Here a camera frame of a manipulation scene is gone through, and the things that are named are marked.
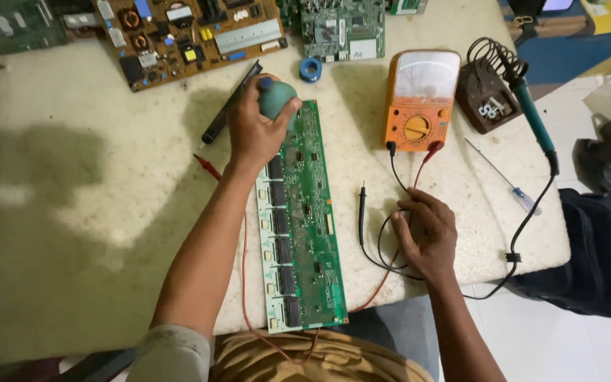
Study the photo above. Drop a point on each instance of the person's left hand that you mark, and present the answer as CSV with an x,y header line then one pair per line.
x,y
250,132

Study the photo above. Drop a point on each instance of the person's right hand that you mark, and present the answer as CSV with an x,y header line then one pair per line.
x,y
433,238

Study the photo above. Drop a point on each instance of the teal rubber blower bulb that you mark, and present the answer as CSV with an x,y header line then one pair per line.
x,y
279,98

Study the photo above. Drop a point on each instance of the black desoldering pump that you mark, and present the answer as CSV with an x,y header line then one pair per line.
x,y
226,114

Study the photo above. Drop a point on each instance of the black test lead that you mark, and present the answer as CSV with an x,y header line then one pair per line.
x,y
361,212

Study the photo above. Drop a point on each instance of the person's grey trousers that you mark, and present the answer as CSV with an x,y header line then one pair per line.
x,y
406,329

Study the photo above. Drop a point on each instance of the brown power supply board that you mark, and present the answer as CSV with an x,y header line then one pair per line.
x,y
189,37

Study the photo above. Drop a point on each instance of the long green inverter circuit board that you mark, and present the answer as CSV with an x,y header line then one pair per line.
x,y
305,233

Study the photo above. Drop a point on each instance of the orange analog multimeter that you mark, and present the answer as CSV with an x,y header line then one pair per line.
x,y
422,101

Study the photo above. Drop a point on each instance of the green main circuit board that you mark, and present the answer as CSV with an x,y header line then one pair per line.
x,y
342,29

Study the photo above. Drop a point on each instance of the metal nuts in stand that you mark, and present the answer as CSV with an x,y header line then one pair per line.
x,y
490,109

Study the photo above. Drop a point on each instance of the brown soldering iron stand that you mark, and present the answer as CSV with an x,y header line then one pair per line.
x,y
483,95

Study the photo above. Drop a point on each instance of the black backpack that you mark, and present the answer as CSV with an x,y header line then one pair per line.
x,y
597,254

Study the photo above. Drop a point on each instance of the person's tan shirt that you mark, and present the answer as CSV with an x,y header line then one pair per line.
x,y
295,361

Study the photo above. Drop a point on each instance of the small green circuit board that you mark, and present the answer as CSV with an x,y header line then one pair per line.
x,y
406,5

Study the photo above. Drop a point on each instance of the wooden box with tools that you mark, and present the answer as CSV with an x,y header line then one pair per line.
x,y
549,25

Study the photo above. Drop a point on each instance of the dark green circuit board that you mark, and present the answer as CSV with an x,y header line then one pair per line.
x,y
24,24

